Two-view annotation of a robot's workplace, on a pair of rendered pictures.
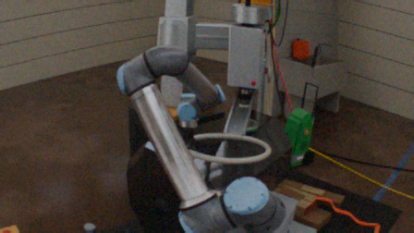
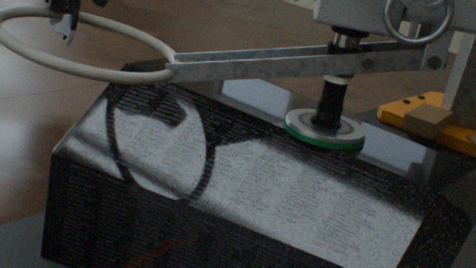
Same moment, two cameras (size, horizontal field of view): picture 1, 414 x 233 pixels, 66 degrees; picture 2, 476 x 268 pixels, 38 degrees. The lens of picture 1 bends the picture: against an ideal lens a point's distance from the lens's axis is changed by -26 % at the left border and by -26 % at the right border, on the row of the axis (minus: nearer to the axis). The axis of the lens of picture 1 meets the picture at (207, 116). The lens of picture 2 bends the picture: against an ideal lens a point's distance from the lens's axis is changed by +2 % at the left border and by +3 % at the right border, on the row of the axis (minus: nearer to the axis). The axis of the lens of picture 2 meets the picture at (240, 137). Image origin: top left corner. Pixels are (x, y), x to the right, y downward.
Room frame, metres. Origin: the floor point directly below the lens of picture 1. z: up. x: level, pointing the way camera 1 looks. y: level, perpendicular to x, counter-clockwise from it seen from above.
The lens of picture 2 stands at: (2.31, -1.89, 1.44)
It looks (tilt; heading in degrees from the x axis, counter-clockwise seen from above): 21 degrees down; 80
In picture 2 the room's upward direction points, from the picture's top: 12 degrees clockwise
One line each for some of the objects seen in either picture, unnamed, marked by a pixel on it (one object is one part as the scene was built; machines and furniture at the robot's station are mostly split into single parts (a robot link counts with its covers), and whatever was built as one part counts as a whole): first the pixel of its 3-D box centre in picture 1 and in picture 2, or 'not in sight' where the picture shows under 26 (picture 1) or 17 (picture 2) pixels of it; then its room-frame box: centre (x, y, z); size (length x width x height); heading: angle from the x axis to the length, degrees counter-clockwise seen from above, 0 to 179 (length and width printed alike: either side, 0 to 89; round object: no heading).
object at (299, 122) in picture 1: (298, 124); not in sight; (4.06, -0.97, 0.43); 0.35 x 0.35 x 0.87; 30
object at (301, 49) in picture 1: (302, 48); not in sight; (5.86, -1.37, 1.00); 0.50 x 0.22 x 0.33; 137
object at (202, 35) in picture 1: (201, 35); not in sight; (3.46, 0.07, 1.39); 0.74 x 0.34 x 0.25; 89
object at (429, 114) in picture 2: not in sight; (427, 120); (3.25, 0.13, 0.81); 0.20 x 0.10 x 0.05; 53
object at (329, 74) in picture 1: (315, 87); not in sight; (5.80, -1.61, 0.43); 1.30 x 0.62 x 0.86; 137
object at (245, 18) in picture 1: (252, 13); not in sight; (3.15, -0.32, 1.64); 0.96 x 0.25 x 0.17; 168
